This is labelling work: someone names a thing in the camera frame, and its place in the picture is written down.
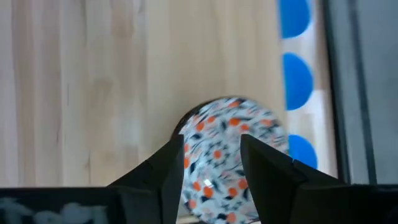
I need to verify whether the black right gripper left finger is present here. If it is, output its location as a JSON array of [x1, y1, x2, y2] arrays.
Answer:
[[107, 134, 185, 224]]

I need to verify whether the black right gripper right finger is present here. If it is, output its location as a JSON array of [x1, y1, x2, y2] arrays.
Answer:
[[239, 134, 346, 224]]

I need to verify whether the floral mini bowl orange blue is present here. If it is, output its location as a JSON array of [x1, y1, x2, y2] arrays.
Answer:
[[170, 96, 290, 224]]

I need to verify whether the white strip with blue dots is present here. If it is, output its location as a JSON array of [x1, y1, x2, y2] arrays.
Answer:
[[277, 0, 339, 179]]

